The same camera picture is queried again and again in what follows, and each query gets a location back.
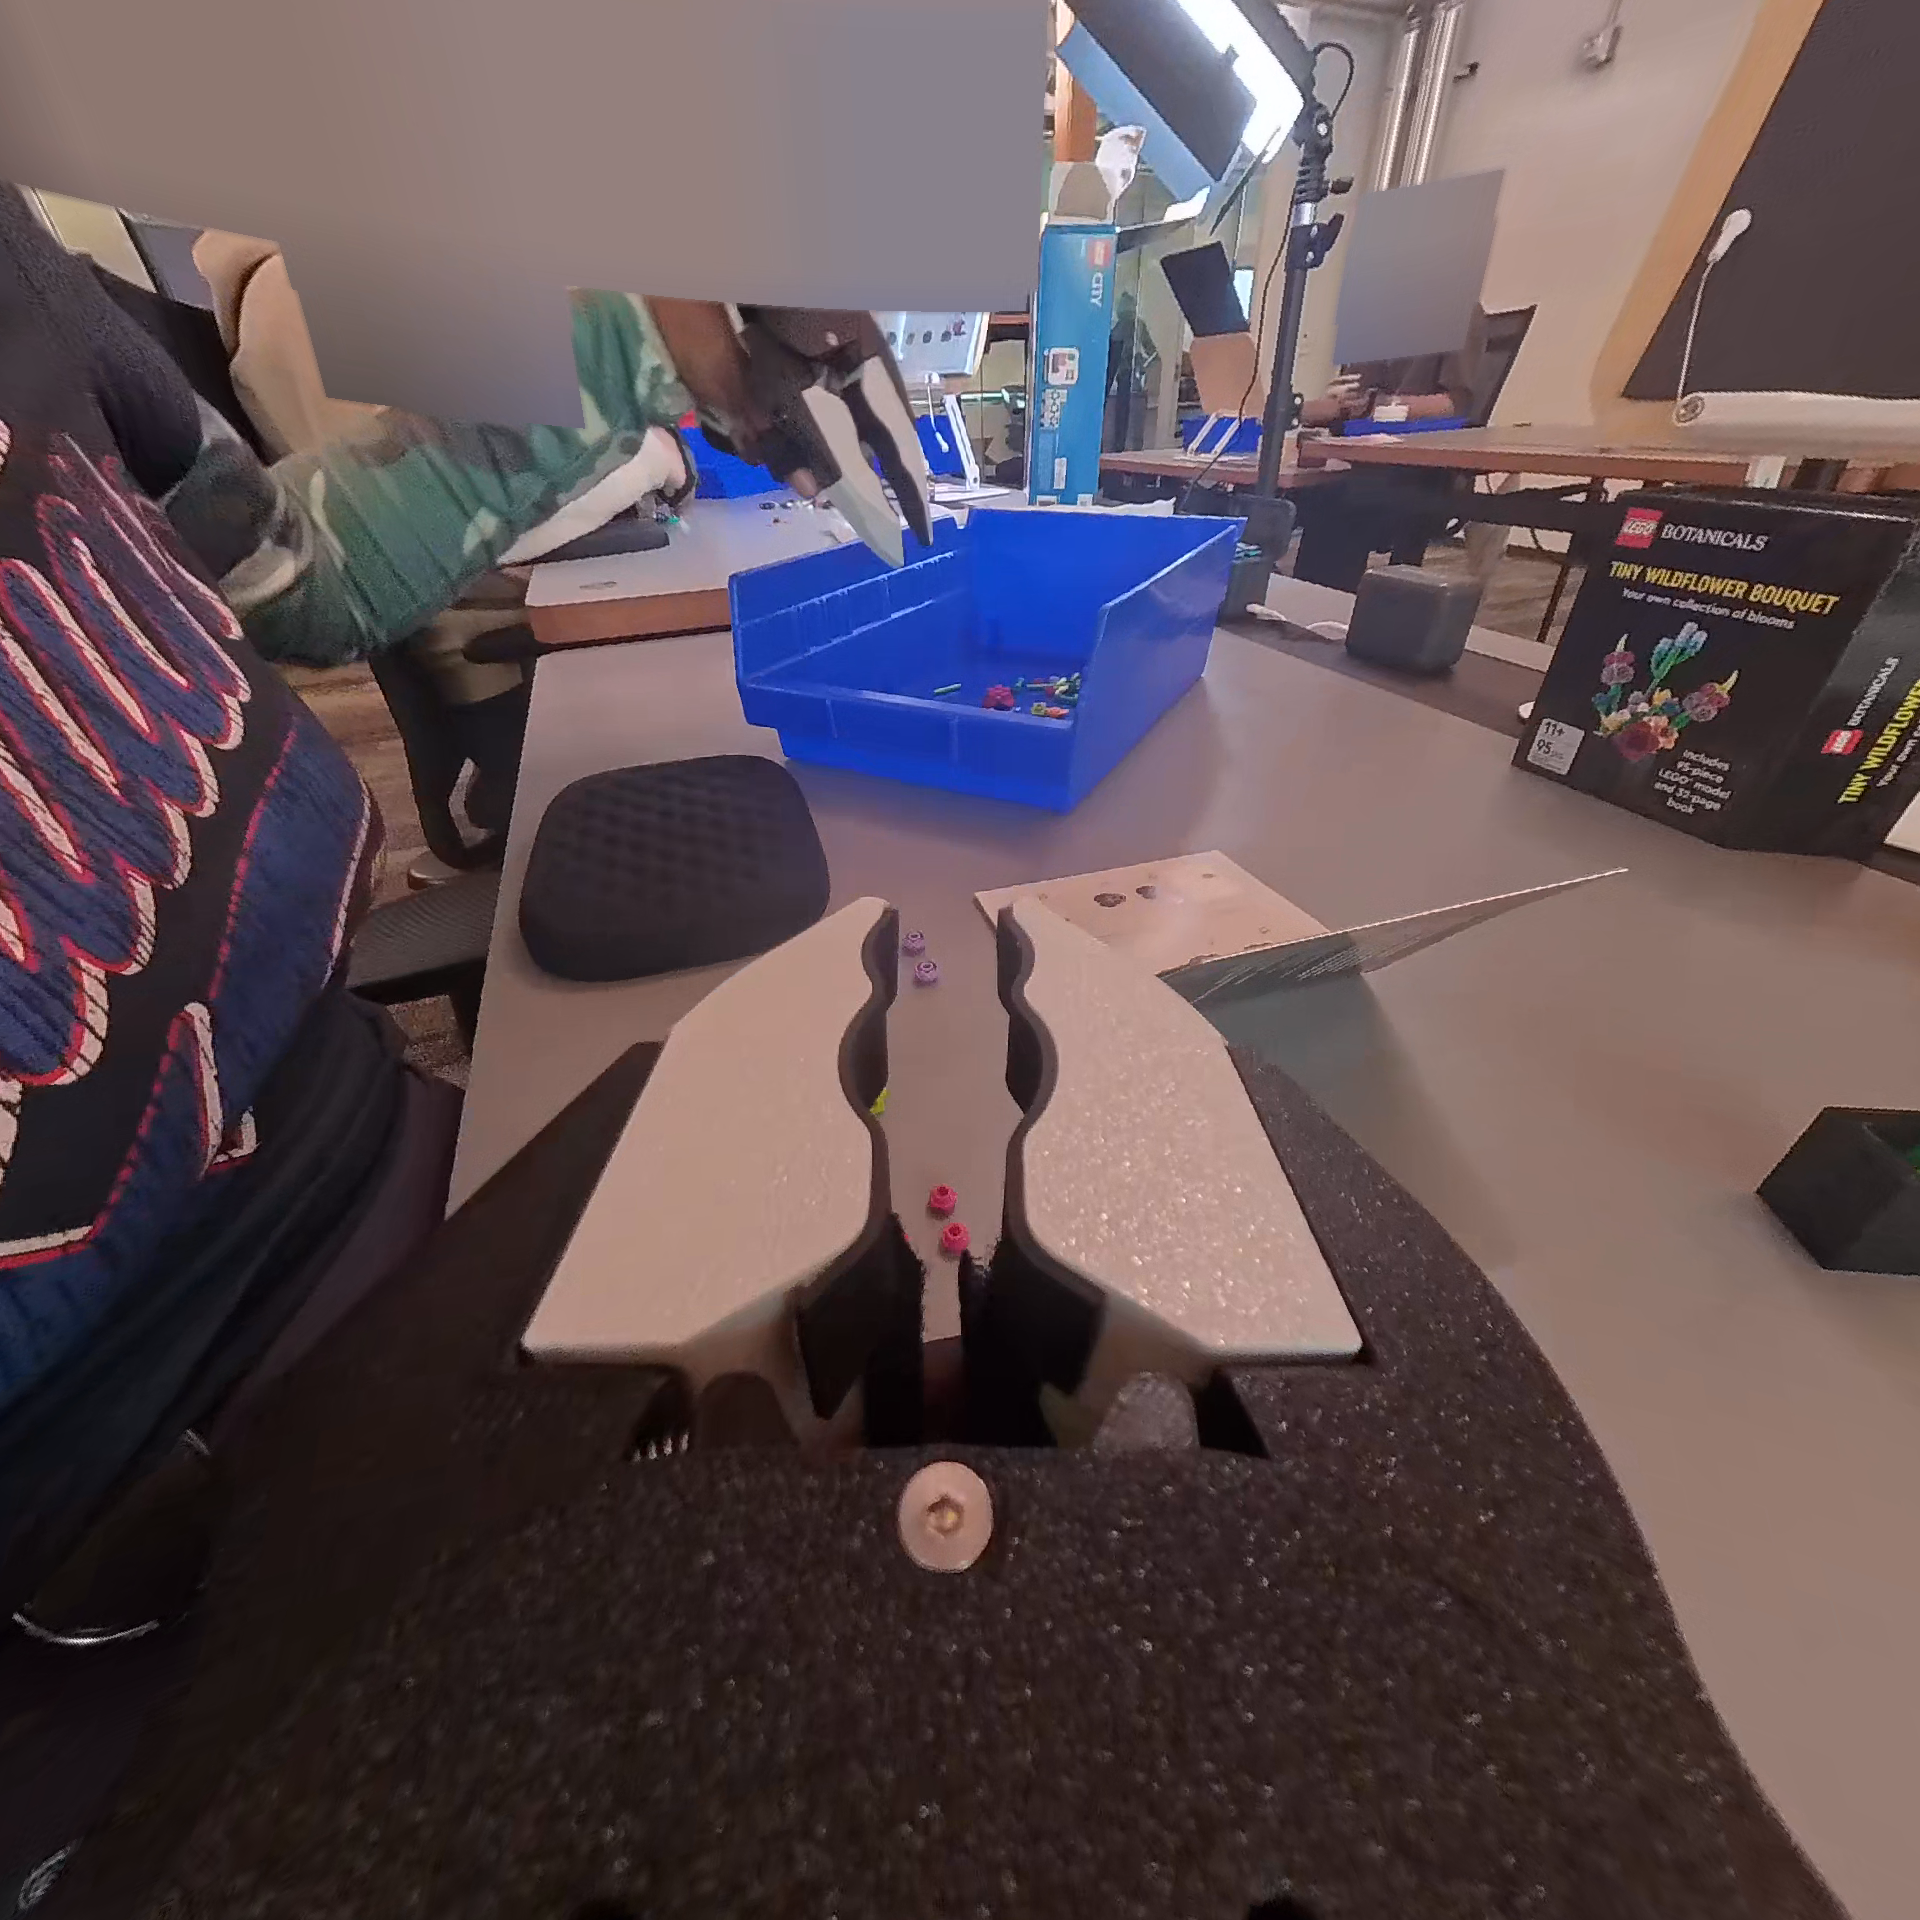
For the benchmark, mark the person's dark clothing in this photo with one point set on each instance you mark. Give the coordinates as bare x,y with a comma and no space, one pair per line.
152,900

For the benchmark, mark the black office chair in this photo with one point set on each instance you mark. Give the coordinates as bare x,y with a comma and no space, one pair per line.
450,749

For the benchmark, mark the black mesh cushion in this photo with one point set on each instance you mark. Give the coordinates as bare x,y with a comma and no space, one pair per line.
675,864

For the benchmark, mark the white instruction booklet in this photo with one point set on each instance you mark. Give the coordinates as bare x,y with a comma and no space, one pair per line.
1155,900

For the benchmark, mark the pile of small toy bricks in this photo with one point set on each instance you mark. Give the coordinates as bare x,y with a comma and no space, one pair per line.
1029,697

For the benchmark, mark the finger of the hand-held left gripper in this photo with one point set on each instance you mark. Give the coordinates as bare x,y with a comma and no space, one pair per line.
894,434
856,496

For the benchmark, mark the black light stand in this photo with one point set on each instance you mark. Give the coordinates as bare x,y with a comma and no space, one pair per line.
1291,299

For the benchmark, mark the black board on white stand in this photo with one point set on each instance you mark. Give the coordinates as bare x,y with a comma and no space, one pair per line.
1831,211

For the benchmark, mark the blue printed carton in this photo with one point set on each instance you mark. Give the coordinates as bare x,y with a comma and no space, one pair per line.
1073,361

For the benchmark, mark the black square frame brick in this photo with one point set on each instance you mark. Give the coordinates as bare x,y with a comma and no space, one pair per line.
1835,1196

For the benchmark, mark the black glossy cardboard box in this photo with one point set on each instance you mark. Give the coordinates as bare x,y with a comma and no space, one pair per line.
1711,675

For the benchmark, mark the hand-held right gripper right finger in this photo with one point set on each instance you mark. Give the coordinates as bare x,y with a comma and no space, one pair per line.
1186,1200

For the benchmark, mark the dark charger block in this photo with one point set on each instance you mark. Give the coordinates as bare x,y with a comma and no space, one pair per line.
1256,572

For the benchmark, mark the blue plastic bin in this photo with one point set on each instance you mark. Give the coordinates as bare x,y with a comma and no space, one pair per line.
1082,736

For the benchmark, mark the person's left hand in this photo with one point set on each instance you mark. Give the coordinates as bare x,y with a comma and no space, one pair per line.
697,376

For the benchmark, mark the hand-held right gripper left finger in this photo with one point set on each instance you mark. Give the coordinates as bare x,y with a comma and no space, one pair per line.
707,1200

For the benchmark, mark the person's left forearm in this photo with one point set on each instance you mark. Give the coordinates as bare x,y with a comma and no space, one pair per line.
421,496

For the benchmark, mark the grey desk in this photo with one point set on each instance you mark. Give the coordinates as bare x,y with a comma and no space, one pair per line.
1562,1019

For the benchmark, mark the bright studio light panel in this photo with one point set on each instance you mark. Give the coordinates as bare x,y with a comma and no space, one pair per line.
1186,75

